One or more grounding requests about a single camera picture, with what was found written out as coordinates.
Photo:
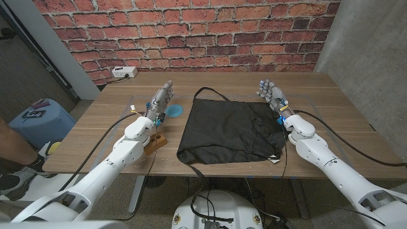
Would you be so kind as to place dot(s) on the black apron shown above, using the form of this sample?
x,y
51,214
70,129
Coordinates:
x,y
229,133

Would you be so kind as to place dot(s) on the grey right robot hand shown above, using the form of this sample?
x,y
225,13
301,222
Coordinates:
x,y
276,97

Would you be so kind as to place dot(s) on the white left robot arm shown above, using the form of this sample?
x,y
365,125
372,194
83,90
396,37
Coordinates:
x,y
95,178

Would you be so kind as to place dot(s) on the purple flat item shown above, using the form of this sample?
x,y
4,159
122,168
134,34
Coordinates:
x,y
40,104

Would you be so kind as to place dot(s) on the person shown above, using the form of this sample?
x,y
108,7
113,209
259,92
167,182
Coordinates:
x,y
12,143

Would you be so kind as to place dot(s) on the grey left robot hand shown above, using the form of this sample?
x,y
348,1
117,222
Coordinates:
x,y
159,101

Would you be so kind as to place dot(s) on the brick print backdrop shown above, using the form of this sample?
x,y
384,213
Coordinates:
x,y
190,31

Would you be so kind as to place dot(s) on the black phone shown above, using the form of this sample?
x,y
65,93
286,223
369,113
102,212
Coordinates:
x,y
33,114

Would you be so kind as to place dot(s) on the yellow round item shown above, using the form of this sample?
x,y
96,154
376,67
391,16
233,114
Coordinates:
x,y
54,147

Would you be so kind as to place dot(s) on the white flat platform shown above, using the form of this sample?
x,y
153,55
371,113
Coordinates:
x,y
41,186

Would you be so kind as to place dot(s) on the black power adapter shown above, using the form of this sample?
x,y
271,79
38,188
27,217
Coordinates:
x,y
281,224

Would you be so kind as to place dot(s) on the white power strip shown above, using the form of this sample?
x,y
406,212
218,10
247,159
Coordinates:
x,y
124,72

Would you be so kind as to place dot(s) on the brown wooden block with holes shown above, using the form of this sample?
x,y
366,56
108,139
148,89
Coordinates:
x,y
157,142

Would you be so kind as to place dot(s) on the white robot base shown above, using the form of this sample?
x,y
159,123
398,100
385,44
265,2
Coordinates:
x,y
241,206

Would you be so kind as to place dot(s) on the white robot chest edge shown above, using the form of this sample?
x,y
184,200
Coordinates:
x,y
63,226

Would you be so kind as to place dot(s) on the grey table leg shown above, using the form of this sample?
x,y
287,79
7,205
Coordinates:
x,y
300,200
136,194

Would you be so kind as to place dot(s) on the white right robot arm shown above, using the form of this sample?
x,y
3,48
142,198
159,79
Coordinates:
x,y
334,168

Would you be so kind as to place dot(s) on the blue plastic stool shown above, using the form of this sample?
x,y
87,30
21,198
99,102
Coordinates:
x,y
47,127

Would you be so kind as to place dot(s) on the black round fan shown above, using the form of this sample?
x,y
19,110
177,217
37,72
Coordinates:
x,y
155,181

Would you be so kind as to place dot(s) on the blue round lid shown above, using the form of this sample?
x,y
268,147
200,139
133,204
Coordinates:
x,y
176,110

